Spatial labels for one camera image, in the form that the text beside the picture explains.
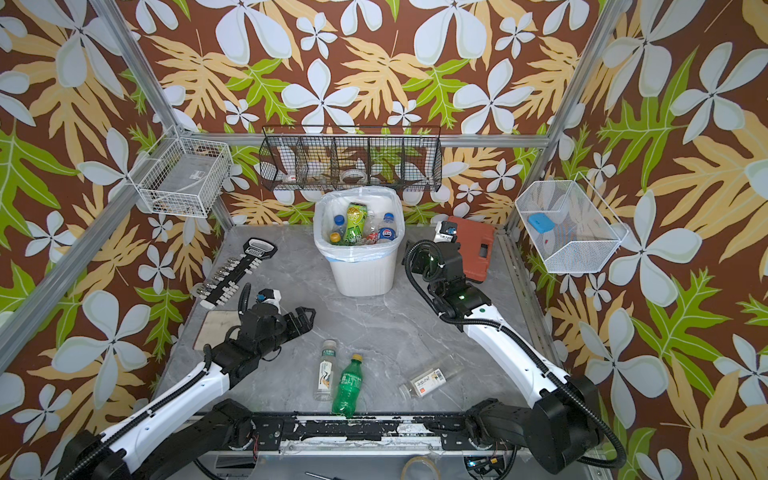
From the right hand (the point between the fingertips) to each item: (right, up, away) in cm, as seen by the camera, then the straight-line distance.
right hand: (420, 243), depth 79 cm
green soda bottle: (-24, +1, +5) cm, 24 cm away
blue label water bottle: (-24, +5, +15) cm, 28 cm away
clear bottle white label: (+1, -37, -1) cm, 37 cm away
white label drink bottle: (-25, -38, -2) cm, 46 cm away
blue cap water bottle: (-9, +4, +6) cm, 11 cm away
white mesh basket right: (+44, +5, +5) cm, 44 cm away
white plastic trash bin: (-15, -11, +12) cm, 22 cm away
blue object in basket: (+36, +6, +7) cm, 38 cm away
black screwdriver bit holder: (-65, -12, +23) cm, 70 cm away
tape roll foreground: (-1, -54, -6) cm, 54 cm away
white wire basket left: (-69, +20, +7) cm, 72 cm away
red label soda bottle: (-13, +5, +14) cm, 20 cm away
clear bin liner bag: (-11, +13, +13) cm, 22 cm away
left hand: (-32, -19, +4) cm, 37 cm away
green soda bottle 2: (-19, -40, -3) cm, 44 cm away
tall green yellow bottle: (-18, +8, +10) cm, 22 cm away
